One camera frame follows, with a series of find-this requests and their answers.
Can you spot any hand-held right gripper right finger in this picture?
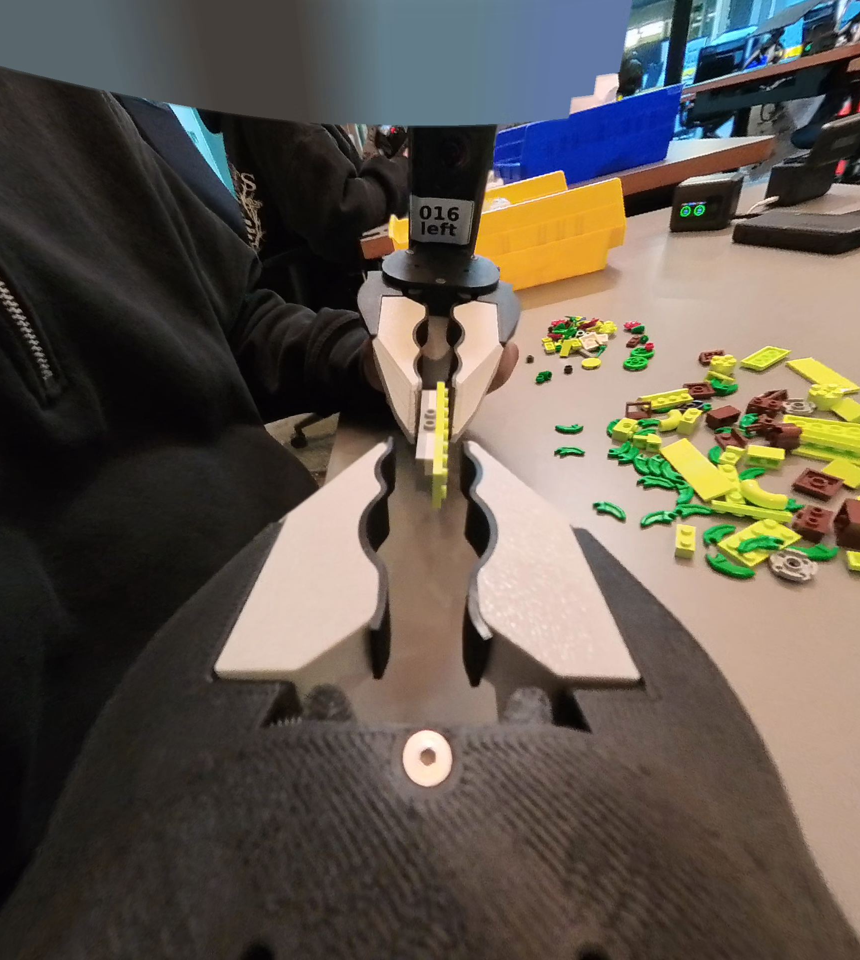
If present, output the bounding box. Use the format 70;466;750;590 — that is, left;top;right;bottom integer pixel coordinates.
462;441;642;687

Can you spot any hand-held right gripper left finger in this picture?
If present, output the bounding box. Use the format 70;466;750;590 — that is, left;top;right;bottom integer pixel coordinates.
214;437;398;687

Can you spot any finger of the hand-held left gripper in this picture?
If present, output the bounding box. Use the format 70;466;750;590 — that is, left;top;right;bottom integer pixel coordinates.
445;298;509;444
372;296;431;445

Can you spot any heap of small brick parts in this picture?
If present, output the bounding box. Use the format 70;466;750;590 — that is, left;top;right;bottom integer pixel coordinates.
542;315;659;372

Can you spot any lime long studded plate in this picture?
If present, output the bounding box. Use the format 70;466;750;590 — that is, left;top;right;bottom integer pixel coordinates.
430;381;452;510

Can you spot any pile of mixed toy bricks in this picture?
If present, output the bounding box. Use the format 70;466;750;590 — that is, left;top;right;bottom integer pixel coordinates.
606;345;860;582

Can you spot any person's left forearm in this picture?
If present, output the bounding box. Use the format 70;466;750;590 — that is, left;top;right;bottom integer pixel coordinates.
246;288;374;421

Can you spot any yellow plastic bin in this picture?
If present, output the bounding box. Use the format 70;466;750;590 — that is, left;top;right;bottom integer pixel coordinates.
388;177;627;292
482;171;569;207

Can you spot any blue plastic bin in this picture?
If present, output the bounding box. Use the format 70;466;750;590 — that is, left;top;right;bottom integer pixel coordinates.
493;82;686;185

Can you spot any wooden background table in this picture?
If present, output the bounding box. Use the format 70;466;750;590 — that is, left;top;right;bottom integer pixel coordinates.
572;135;776;196

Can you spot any black device green display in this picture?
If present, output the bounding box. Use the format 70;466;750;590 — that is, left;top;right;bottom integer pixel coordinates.
670;174;746;234

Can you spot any black flat bar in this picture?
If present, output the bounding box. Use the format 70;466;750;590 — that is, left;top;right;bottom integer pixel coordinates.
732;208;860;256

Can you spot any black power adapter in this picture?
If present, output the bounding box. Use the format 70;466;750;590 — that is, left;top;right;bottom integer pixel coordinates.
765;112;860;207

